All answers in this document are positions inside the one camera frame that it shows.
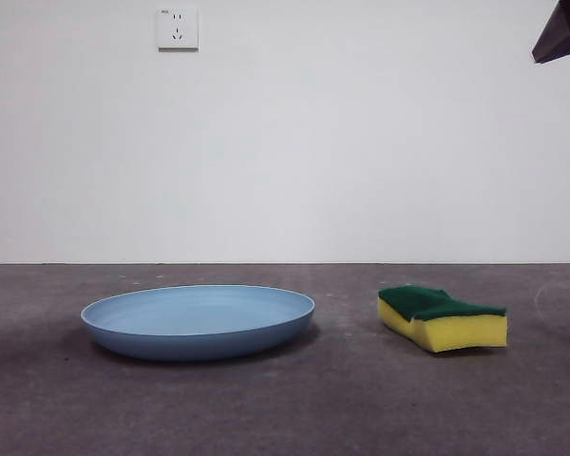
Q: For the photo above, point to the yellow sponge with green pad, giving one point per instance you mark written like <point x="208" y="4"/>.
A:
<point x="465" y="332"/>

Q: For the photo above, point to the light blue round plate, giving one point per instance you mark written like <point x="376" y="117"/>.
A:
<point x="195" y="328"/>

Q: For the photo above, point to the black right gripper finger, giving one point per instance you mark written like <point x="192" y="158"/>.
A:
<point x="565" y="33"/>

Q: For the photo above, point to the white wall socket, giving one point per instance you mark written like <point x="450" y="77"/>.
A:
<point x="178" y="28"/>

